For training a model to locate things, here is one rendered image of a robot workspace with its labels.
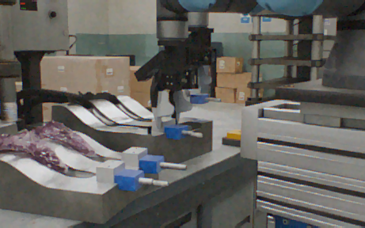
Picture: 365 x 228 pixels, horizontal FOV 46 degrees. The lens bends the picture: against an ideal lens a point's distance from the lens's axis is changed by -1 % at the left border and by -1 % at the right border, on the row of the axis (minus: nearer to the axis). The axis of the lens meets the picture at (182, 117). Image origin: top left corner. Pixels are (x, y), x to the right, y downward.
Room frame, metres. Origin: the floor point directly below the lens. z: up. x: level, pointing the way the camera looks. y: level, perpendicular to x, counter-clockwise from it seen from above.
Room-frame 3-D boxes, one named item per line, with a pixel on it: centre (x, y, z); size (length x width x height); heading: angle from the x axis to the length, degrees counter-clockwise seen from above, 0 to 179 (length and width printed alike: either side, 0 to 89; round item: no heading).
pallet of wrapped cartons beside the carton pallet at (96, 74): (5.40, 1.32, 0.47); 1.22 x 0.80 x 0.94; 59
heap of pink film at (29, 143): (0.89, 0.33, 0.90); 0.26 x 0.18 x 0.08; 72
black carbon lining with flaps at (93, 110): (1.21, 0.19, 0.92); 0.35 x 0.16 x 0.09; 55
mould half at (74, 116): (1.23, 0.19, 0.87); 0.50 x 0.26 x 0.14; 55
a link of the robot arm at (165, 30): (1.03, 0.02, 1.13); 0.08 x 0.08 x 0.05
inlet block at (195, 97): (1.33, -0.06, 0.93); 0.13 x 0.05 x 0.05; 55
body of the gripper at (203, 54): (1.34, -0.05, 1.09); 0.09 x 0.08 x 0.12; 55
